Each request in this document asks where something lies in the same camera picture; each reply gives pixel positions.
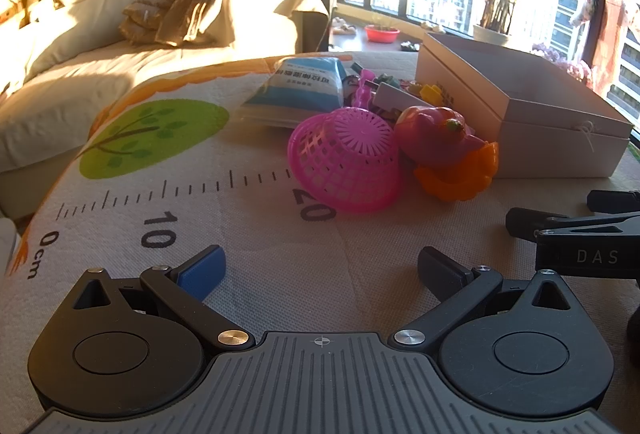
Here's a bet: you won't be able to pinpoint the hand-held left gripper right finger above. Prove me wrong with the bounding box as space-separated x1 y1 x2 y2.
392 247 571 350

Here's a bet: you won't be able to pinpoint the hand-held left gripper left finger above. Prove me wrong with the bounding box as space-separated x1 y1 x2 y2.
72 245 253 351

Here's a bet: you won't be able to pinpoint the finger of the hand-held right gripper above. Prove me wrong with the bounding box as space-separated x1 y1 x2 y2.
587 189 640 215
505 207 640 243

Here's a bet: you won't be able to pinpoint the beige cardboard box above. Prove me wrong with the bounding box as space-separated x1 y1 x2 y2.
416 32 635 178

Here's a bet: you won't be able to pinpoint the orange flower-shaped toy mould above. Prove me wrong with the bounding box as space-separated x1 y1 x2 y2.
414 141 500 201

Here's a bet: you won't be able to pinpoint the pink plastic toy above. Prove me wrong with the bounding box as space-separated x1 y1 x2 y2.
394 105 488 167

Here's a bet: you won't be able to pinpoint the pink plastic mesh basket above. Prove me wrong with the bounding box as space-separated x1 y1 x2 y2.
287 108 403 214

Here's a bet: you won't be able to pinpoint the blue white cotton packet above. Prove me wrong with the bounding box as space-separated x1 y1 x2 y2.
235 56 353 127

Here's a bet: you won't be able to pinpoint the pink flowers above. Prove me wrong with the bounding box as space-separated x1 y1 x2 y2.
532 43 594 88

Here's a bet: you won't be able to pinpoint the hanging laundry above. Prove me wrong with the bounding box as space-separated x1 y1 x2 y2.
570 0 632 82

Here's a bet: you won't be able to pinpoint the magenta plastic toy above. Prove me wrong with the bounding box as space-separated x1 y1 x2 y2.
350 69 377 108

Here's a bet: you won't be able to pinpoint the white bed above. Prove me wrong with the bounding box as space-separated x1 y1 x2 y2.
0 0 331 221

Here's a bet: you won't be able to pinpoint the red plastic basin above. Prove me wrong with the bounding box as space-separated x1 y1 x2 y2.
364 24 401 44

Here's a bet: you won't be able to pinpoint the white pillow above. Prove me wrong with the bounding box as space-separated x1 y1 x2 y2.
22 0 151 82

